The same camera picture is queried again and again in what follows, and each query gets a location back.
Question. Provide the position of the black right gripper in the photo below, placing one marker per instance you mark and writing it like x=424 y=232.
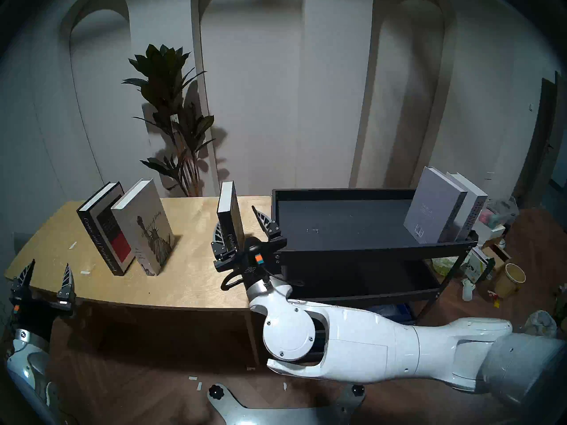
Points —
x=234 y=262

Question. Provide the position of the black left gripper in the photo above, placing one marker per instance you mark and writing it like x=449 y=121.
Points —
x=37 y=315

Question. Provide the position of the black Fashion book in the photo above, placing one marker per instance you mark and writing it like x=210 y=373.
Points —
x=230 y=207

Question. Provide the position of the grey Statue of Liberty book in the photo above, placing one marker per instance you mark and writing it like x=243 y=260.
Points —
x=146 y=216

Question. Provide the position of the grey Discontent book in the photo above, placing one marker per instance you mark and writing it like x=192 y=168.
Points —
x=429 y=202

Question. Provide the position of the white Design Hotels Yearbook book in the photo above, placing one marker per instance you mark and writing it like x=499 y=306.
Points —
x=476 y=202

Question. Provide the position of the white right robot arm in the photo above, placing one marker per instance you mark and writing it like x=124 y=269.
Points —
x=376 y=340

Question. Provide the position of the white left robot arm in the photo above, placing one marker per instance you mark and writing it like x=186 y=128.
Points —
x=26 y=371

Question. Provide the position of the black three-tier shelf cart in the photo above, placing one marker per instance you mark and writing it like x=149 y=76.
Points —
x=345 y=220

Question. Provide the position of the light wooden table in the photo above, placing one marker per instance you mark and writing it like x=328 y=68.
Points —
x=190 y=269

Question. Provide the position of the black Crime and Punishment book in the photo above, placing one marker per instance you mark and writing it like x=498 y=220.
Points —
x=102 y=233

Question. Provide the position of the black base knob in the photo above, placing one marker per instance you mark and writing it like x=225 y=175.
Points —
x=216 y=392
x=358 y=390

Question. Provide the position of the blue plastic bin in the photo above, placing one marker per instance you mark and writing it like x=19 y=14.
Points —
x=390 y=311

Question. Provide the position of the tall dark green plant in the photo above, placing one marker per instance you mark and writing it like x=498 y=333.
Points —
x=161 y=74

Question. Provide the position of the light green plastic bag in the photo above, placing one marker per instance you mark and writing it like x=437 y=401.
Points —
x=445 y=266

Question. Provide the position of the white spray bottle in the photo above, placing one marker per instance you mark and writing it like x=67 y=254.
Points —
x=467 y=291

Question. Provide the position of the green and white carton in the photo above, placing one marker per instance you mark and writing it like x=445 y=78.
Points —
x=478 y=264

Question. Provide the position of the white square box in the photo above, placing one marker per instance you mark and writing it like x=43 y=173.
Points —
x=491 y=231

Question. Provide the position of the brown cardboard box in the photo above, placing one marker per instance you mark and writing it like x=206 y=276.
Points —
x=498 y=255

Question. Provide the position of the small red yellow item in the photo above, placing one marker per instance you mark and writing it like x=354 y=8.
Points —
x=494 y=298

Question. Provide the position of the clear plastic storage container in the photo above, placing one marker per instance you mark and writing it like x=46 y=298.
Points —
x=502 y=211

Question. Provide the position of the beige round bucket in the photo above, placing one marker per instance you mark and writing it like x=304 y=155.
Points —
x=509 y=282

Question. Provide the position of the white bin with bag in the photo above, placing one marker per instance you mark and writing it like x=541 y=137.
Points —
x=542 y=322

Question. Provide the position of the dark grey door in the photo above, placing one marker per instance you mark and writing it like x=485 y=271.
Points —
x=547 y=141

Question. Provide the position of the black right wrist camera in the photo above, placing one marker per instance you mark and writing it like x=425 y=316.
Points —
x=257 y=256

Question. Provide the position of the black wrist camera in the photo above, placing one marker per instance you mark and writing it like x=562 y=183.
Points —
x=257 y=256
x=15 y=307

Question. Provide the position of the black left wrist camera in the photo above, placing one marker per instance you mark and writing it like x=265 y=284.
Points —
x=15 y=307

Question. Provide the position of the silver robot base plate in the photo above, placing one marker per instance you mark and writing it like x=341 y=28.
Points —
x=266 y=415

